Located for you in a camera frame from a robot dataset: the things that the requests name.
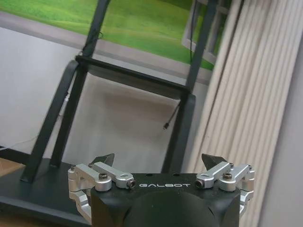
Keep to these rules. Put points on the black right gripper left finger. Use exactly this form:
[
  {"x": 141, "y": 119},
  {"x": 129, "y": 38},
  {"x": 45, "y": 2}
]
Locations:
[{"x": 99, "y": 173}]

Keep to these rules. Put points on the black metal floor stand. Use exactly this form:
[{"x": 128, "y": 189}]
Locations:
[{"x": 71, "y": 118}]

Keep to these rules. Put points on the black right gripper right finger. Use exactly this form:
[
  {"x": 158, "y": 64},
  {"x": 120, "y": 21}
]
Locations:
[{"x": 225, "y": 173}]

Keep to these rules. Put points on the beige pleated curtain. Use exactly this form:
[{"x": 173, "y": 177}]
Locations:
[{"x": 246, "y": 89}]

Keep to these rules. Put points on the green meadow window mural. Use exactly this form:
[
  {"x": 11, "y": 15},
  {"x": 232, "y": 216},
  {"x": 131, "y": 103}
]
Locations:
[{"x": 151, "y": 21}]

